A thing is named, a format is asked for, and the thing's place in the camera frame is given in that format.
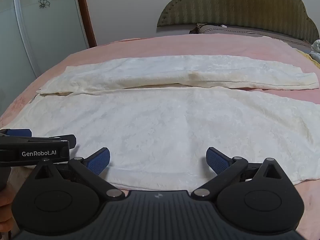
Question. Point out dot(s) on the olive padded headboard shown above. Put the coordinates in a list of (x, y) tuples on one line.
[(237, 2)]

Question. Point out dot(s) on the pink blanket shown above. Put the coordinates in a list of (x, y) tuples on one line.
[(155, 46)]

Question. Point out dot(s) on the brown pillow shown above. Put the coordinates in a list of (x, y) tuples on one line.
[(250, 31)]

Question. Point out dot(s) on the yellow patterned sheet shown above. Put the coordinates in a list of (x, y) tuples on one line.
[(308, 56)]

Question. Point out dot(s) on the brown wooden frame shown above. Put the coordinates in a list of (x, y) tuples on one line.
[(86, 12)]

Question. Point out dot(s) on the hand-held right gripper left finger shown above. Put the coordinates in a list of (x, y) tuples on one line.
[(98, 161)]

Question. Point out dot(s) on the white printed pillow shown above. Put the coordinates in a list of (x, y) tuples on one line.
[(316, 48)]

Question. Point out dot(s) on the white pants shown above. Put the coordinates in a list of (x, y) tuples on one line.
[(160, 120)]

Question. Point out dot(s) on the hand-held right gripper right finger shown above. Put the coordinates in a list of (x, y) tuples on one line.
[(217, 160)]

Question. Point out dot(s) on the person's left hand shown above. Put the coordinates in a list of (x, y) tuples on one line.
[(4, 212)]

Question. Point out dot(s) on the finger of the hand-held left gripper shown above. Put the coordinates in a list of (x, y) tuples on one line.
[(65, 140), (18, 132)]

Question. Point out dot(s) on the floral wardrobe door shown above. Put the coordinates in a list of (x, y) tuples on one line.
[(30, 17)]

